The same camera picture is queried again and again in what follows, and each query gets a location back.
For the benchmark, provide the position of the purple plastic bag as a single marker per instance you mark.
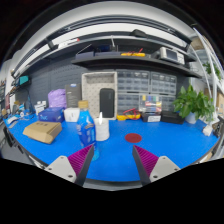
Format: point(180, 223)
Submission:
point(56, 98)

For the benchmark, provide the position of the green potted plant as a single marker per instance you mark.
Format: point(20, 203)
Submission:
point(193, 103)

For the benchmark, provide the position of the thin metal stirring stick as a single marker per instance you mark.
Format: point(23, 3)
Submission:
point(100, 117)

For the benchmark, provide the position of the black carry case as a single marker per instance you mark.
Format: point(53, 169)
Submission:
point(171, 117)

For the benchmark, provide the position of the white ribbed cup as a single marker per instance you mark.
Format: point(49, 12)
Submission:
point(102, 131)

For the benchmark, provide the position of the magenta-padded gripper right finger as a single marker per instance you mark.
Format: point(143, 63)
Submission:
point(161, 166)

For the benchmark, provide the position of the dark grey upright box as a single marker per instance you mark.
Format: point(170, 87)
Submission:
point(73, 93)

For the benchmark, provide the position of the white pegboard tray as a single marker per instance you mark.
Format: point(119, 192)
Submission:
point(91, 90)

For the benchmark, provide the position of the yellow multimeter with red leads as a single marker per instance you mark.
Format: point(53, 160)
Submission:
point(128, 116)

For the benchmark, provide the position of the brown cardboard box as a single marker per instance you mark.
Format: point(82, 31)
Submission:
point(41, 131)

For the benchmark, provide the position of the flat round red coaster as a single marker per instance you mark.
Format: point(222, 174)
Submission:
point(133, 138)

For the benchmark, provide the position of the blue drink bottle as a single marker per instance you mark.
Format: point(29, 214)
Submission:
point(86, 128)

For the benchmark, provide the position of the black wall shelf unit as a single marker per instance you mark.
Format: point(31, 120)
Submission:
point(133, 62)

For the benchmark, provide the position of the blue carton box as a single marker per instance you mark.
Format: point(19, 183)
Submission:
point(50, 115)

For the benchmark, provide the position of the white shelf unit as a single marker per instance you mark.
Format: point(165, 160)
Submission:
point(208, 60)

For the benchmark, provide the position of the white power adapter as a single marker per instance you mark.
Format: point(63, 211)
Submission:
point(207, 130)

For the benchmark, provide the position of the wide grey drawer cabinet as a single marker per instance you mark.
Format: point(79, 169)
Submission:
point(132, 83)

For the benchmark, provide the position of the black box with white label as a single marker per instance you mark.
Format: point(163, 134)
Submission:
point(151, 117)

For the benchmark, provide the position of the small white box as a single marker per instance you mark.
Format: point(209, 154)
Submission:
point(71, 115)

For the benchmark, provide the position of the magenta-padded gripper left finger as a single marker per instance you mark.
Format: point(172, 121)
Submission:
point(63, 166)

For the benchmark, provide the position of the narrow grey drawer cabinet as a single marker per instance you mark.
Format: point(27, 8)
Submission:
point(164, 85)

